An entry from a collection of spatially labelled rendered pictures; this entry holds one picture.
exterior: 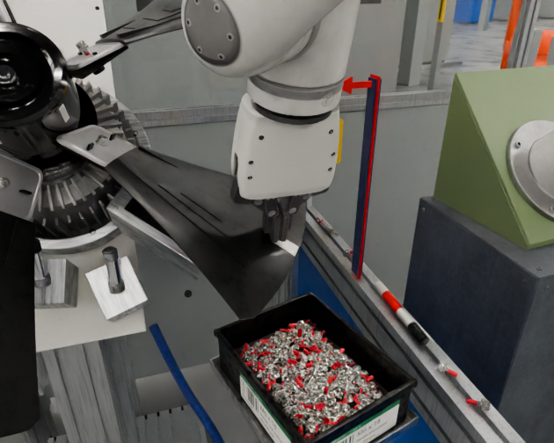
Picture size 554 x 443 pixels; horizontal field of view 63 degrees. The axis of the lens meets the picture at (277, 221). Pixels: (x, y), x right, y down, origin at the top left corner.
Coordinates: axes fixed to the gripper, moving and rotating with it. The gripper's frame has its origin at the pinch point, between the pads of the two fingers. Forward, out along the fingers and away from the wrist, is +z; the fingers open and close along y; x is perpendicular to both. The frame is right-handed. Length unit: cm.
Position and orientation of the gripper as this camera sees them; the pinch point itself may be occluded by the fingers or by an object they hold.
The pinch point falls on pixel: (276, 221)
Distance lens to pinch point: 51.4
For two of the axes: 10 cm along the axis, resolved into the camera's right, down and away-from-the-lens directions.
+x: 2.9, 6.8, -6.8
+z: -0.9, 7.2, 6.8
